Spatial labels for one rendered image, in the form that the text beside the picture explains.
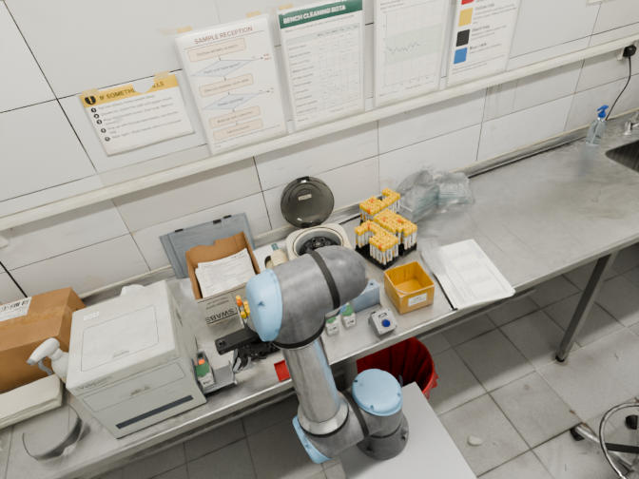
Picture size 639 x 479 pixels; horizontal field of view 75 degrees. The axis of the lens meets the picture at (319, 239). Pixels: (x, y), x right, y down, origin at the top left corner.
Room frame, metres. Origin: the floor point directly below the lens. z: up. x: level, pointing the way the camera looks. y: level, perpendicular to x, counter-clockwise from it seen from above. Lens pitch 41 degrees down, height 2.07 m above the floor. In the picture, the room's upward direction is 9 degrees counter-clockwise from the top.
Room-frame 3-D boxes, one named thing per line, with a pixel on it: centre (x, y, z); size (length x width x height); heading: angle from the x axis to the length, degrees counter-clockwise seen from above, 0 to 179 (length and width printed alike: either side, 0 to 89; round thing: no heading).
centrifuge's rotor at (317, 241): (1.21, 0.01, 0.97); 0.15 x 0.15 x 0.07
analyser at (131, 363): (0.78, 0.58, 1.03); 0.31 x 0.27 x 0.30; 106
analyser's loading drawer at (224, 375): (0.73, 0.43, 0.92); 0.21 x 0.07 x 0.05; 106
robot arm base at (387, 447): (0.50, -0.08, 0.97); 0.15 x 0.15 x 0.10
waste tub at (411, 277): (0.98, -0.29, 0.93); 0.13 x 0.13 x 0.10; 12
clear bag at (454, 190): (1.51, -0.63, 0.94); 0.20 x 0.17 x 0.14; 77
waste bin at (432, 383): (0.99, -0.22, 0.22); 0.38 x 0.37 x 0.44; 106
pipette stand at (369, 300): (0.97, -0.13, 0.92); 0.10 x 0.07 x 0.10; 107
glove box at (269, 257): (1.18, 0.19, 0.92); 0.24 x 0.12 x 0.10; 16
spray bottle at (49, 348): (0.81, 0.85, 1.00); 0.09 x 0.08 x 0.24; 16
